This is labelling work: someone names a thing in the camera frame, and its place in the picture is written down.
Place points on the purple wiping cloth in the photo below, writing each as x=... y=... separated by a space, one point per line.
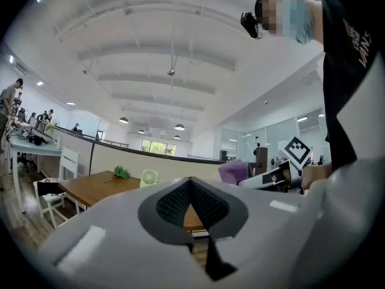
x=233 y=170

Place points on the black head-worn camera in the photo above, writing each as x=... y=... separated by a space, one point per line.
x=250 y=24

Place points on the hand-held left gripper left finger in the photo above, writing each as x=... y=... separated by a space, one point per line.
x=168 y=209

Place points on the person's black printed t-shirt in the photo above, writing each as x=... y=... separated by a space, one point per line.
x=340 y=71

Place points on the white wooden chair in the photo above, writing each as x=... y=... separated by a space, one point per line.
x=69 y=161

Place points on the person's head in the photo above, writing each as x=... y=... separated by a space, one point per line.
x=270 y=8

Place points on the black bag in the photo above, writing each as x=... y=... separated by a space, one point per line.
x=37 y=140

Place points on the pale blue office table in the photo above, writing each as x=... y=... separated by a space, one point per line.
x=33 y=147

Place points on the black garment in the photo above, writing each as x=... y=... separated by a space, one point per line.
x=48 y=188

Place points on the ceiling-mounted sensor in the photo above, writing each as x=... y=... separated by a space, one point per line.
x=171 y=72

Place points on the artificial green leaf sprig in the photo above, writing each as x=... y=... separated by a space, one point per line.
x=121 y=172

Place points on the green square fan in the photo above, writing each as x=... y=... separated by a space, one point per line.
x=148 y=178

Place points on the window with green view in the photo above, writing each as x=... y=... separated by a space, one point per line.
x=158 y=147

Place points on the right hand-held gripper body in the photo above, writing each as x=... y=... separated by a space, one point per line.
x=296 y=152

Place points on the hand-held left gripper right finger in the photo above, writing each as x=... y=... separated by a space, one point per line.
x=216 y=209

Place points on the person's right forearm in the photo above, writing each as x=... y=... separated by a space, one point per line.
x=316 y=175

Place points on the white bottle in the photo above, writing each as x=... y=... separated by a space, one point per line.
x=58 y=143

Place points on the glass office partition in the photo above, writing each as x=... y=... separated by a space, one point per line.
x=279 y=134

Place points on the blue face mask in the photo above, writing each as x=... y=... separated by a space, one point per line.
x=297 y=20

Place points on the black and white patterned cloth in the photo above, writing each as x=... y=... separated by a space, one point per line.
x=54 y=180

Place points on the cream partition with dark rail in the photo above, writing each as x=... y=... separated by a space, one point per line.
x=120 y=158

